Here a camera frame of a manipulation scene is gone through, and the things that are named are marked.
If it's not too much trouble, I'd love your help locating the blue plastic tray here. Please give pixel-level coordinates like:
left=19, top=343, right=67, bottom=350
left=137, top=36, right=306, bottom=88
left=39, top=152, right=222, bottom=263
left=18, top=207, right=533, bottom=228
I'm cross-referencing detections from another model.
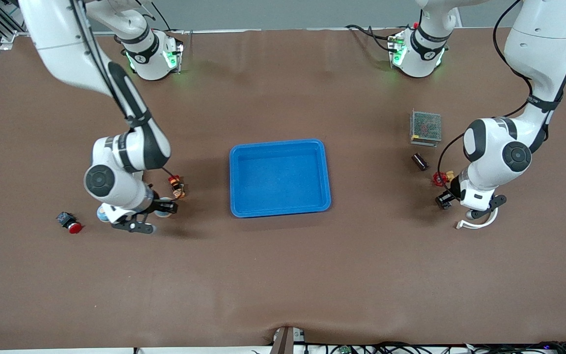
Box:
left=229, top=139, right=332, bottom=218

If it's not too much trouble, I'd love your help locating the brass valve red handwheel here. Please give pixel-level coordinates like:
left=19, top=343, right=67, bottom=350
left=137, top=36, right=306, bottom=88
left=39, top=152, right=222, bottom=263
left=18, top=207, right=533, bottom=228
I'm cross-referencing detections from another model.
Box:
left=432, top=170, right=457, bottom=188

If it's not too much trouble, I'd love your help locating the red mushroom push button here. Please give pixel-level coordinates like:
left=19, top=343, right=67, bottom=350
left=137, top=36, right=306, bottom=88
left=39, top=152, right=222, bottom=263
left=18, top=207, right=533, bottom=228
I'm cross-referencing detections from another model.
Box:
left=56, top=211, right=83, bottom=235

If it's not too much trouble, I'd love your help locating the perforated metal power supply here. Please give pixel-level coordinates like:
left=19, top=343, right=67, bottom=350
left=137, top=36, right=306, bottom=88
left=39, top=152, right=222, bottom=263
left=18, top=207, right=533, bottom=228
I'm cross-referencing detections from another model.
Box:
left=409, top=110, right=442, bottom=147

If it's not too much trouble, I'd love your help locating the orange red push button switch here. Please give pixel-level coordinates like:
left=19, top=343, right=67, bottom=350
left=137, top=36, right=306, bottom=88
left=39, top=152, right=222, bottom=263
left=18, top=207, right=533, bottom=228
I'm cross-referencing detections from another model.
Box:
left=168, top=175, right=186, bottom=199

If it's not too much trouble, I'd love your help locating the white curved plastic bracket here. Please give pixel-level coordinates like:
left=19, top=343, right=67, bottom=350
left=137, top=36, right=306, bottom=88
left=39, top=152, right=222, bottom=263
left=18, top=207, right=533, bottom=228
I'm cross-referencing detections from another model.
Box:
left=455, top=207, right=499, bottom=230

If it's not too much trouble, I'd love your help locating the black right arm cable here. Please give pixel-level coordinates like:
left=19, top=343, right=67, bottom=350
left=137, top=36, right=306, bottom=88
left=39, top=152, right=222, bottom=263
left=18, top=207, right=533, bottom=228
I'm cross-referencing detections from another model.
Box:
left=69, top=0, right=180, bottom=182

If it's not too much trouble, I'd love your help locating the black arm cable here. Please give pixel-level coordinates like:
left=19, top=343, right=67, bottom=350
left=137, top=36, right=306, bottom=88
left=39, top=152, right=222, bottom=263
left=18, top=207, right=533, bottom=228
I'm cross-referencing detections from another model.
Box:
left=438, top=0, right=534, bottom=175
left=69, top=0, right=180, bottom=182

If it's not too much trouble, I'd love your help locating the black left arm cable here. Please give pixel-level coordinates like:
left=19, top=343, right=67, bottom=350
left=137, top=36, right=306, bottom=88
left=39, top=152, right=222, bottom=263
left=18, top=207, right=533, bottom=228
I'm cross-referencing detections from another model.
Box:
left=438, top=0, right=534, bottom=175

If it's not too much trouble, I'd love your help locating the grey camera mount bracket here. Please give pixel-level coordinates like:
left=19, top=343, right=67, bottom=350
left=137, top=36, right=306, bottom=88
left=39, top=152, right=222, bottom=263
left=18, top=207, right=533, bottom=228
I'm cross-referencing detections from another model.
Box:
left=269, top=325, right=307, bottom=354

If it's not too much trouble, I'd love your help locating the black base cable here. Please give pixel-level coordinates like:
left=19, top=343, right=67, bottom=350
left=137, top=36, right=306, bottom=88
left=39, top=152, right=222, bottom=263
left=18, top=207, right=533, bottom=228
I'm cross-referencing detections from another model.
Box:
left=345, top=24, right=396, bottom=52

